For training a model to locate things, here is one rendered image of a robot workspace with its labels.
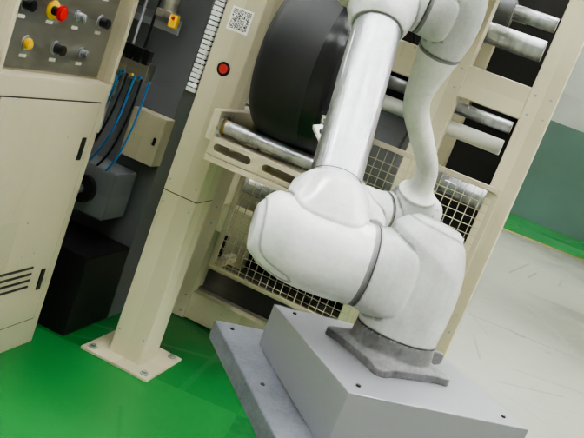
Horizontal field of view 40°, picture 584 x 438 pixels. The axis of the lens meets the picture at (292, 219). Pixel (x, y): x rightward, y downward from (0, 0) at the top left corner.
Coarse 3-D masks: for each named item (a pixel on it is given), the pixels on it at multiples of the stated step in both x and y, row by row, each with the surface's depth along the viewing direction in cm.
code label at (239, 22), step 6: (234, 6) 251; (234, 12) 251; (240, 12) 250; (246, 12) 250; (252, 12) 249; (234, 18) 251; (240, 18) 251; (246, 18) 250; (252, 18) 249; (228, 24) 252; (234, 24) 252; (240, 24) 251; (246, 24) 250; (234, 30) 252; (240, 30) 251; (246, 30) 250
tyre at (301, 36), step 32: (288, 0) 233; (320, 0) 230; (288, 32) 227; (320, 32) 225; (256, 64) 234; (288, 64) 227; (320, 64) 224; (256, 96) 236; (288, 96) 230; (320, 96) 227; (256, 128) 247; (288, 128) 237
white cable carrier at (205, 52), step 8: (224, 0) 253; (216, 8) 254; (216, 16) 256; (208, 24) 255; (216, 24) 254; (208, 32) 256; (208, 40) 258; (208, 48) 256; (200, 56) 257; (208, 56) 261; (200, 64) 258; (192, 72) 259; (200, 72) 258; (192, 80) 259; (200, 80) 263; (192, 88) 259
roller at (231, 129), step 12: (228, 120) 250; (228, 132) 248; (240, 132) 246; (252, 132) 246; (252, 144) 246; (264, 144) 244; (276, 144) 244; (288, 156) 243; (300, 156) 241; (312, 156) 241
